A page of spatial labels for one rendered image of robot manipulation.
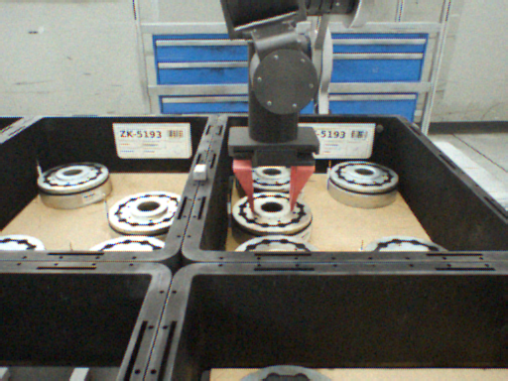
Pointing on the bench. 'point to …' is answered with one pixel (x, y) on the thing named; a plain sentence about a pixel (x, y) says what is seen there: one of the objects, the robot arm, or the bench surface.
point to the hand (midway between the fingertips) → (272, 203)
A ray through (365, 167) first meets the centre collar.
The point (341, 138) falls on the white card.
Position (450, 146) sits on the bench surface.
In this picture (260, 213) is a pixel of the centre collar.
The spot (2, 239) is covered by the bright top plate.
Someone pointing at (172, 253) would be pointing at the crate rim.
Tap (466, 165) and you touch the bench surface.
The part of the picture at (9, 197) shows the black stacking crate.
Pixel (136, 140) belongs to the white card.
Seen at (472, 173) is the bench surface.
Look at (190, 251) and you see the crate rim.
